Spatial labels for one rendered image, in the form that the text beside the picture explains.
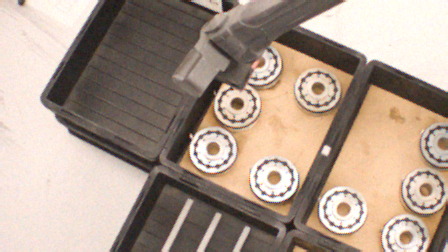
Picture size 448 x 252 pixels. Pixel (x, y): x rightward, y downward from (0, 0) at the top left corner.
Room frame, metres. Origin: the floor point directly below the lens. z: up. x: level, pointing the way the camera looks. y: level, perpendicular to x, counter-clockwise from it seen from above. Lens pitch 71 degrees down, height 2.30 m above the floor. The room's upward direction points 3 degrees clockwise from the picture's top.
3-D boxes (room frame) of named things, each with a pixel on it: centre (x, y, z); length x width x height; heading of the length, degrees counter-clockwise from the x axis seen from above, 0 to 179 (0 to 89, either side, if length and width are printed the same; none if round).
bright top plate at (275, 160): (0.35, 0.02, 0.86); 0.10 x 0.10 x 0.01
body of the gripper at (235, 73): (0.48, 0.11, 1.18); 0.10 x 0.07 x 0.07; 67
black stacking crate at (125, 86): (0.59, 0.32, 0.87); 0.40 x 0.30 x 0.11; 157
